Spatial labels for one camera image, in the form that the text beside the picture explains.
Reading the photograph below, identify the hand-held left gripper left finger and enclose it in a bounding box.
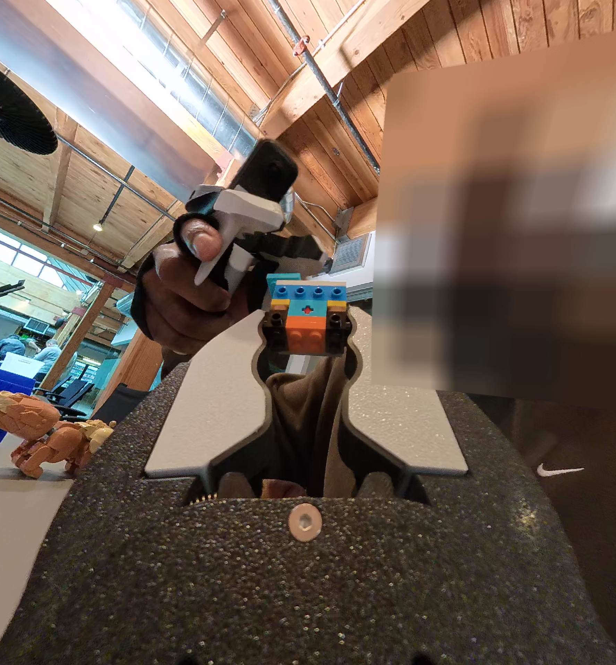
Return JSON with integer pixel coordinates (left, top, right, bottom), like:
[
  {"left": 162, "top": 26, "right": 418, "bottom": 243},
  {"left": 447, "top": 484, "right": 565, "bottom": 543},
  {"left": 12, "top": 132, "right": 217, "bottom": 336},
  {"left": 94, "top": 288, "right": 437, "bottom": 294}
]
[{"left": 144, "top": 309, "right": 275, "bottom": 482}]

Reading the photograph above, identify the person's brown jacket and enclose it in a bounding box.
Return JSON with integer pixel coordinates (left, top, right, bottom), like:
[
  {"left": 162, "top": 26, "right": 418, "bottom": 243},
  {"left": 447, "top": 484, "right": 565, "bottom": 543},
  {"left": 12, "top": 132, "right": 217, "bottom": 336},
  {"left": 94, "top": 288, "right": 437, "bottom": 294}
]
[{"left": 469, "top": 390, "right": 616, "bottom": 665}]

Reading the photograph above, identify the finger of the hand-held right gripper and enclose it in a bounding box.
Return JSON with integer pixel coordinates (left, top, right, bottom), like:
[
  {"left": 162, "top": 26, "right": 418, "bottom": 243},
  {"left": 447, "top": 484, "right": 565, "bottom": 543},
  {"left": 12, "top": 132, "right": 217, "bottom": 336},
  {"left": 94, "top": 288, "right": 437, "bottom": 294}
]
[
  {"left": 194, "top": 188, "right": 287, "bottom": 287},
  {"left": 227, "top": 231, "right": 336, "bottom": 293}
]

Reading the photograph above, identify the tan brick fox model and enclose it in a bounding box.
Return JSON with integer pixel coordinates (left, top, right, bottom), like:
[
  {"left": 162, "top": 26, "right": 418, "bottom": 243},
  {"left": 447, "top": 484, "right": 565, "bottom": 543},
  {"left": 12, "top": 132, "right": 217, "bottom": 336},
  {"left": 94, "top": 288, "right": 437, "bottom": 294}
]
[{"left": 0, "top": 378, "right": 116, "bottom": 480}]

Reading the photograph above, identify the blue plastic bin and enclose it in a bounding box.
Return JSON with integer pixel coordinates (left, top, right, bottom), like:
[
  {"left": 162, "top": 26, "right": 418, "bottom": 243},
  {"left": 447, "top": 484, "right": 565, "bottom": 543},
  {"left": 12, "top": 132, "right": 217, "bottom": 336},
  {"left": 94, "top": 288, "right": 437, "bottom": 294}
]
[{"left": 0, "top": 361, "right": 36, "bottom": 446}]

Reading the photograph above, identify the multicoloured brick model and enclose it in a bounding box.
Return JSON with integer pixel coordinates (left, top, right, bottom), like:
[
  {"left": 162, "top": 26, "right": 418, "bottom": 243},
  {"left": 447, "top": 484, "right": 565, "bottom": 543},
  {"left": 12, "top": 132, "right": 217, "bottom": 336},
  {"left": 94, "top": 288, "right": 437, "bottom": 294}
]
[{"left": 264, "top": 273, "right": 352, "bottom": 356}]

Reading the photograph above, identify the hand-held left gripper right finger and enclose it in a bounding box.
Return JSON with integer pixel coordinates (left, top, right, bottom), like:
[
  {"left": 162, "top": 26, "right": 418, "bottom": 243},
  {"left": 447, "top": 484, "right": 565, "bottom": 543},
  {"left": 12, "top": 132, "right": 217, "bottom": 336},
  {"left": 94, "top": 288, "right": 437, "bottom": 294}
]
[{"left": 338, "top": 305, "right": 470, "bottom": 496}]

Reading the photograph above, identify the person's right forearm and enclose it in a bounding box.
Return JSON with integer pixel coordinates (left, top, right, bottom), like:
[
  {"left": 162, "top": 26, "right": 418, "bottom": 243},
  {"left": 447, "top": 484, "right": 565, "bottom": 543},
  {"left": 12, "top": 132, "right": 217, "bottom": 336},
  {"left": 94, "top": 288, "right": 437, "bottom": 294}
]
[{"left": 160, "top": 343, "right": 358, "bottom": 497}]

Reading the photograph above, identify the black floor lamp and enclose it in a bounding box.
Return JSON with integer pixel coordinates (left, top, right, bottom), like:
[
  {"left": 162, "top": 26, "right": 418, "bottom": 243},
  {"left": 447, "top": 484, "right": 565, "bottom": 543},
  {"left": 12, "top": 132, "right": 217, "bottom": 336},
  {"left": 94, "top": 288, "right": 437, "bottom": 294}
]
[{"left": 0, "top": 54, "right": 59, "bottom": 156}]

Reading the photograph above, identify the wooden post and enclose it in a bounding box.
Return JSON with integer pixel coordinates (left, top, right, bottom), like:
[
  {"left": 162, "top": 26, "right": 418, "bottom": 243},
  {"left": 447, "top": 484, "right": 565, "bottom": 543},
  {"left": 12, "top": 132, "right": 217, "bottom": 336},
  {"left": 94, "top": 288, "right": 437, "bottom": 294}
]
[{"left": 92, "top": 332, "right": 164, "bottom": 416}]

